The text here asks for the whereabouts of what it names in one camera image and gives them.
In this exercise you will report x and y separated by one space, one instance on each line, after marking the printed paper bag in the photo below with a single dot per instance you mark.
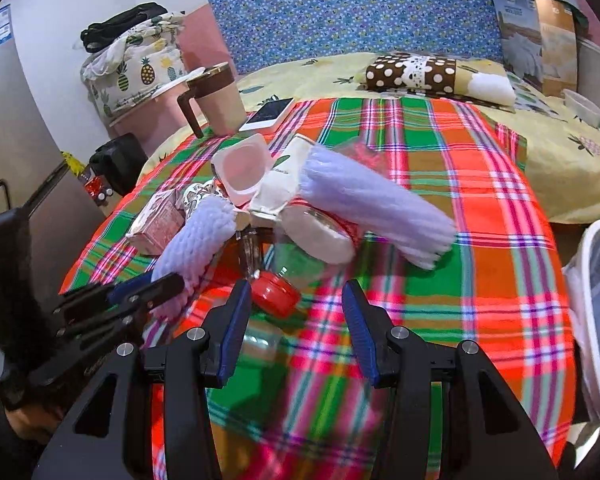
525 45

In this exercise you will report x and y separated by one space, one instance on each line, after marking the small pink box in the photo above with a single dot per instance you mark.
155 225

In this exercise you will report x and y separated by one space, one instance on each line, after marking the beige mug with brown lid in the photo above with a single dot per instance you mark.
220 105

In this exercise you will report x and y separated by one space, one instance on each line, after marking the white refrigerator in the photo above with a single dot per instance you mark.
30 110

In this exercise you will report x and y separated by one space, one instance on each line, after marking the pink plastic stool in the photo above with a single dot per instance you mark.
150 120

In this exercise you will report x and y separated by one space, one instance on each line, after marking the white waste bin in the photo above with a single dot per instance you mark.
587 280

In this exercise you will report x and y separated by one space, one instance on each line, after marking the patterned wrapper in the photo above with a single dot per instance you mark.
195 195

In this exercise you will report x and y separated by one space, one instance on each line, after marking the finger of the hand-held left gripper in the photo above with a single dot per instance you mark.
87 297
160 287

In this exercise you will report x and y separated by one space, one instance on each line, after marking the brown polka dot pillow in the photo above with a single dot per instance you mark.
395 75

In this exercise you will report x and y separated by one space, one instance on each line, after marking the yellow pineapple print bedsheet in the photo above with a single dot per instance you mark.
545 170

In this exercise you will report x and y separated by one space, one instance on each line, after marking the black bag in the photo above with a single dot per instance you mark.
117 160

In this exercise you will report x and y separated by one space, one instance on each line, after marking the person's left forearm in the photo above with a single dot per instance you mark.
5 450

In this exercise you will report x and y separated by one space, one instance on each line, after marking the black clothing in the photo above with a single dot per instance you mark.
125 22

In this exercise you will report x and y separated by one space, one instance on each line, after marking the yellow tag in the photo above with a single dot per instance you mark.
72 162

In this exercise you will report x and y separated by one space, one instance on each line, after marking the pineapple print fabric bag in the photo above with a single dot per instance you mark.
145 70

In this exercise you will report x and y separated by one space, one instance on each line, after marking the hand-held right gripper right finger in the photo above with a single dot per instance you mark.
360 330

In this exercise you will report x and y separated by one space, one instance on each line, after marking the white smartphone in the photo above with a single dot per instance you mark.
267 112

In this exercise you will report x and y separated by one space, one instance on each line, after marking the long purple foam sleeve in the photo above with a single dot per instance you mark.
370 200

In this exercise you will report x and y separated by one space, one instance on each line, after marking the clear jar with white lid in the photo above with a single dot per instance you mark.
315 235

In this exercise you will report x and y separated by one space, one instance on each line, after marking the short purple foam net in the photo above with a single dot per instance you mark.
195 240

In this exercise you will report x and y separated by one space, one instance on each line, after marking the person's left hand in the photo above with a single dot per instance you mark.
32 416

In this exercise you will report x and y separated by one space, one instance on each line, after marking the blue white sticker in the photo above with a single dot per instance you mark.
2 22

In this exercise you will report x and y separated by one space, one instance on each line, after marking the small red white bottles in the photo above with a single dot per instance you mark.
97 190

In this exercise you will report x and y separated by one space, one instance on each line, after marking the white paper carton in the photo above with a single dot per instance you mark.
285 175

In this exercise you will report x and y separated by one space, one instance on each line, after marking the blue floral headboard cloth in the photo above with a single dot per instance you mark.
355 5

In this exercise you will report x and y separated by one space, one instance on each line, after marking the clear bottle with red cap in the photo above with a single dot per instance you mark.
275 295

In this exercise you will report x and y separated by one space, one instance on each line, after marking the pink plastic yogurt cup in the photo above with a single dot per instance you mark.
240 167

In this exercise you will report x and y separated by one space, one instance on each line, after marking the white plastic bowl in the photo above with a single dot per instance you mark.
582 105

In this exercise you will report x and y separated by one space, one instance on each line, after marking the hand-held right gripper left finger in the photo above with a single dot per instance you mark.
235 330

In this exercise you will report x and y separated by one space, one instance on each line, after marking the red green plaid blanket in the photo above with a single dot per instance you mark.
430 260

